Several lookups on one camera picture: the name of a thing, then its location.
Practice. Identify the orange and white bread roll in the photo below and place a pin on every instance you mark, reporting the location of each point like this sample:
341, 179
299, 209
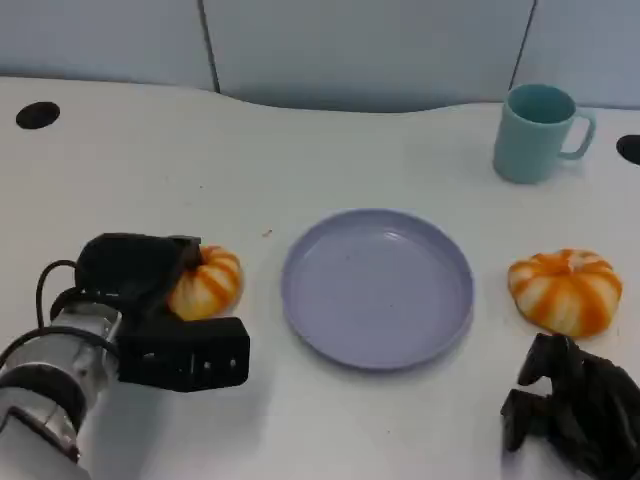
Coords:
210, 285
565, 295

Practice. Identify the grey partition panel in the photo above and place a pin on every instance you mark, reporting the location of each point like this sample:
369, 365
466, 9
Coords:
100, 35
585, 40
370, 50

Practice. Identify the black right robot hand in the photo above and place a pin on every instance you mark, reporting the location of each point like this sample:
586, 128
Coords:
590, 400

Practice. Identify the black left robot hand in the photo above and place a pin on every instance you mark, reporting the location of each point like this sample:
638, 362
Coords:
120, 265

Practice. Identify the lilac plate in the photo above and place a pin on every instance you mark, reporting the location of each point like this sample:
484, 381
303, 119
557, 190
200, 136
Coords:
377, 290

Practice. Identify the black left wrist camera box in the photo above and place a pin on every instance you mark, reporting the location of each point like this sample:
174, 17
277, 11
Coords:
190, 355

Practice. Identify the pale green mug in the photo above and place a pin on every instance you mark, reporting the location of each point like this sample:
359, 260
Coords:
530, 145

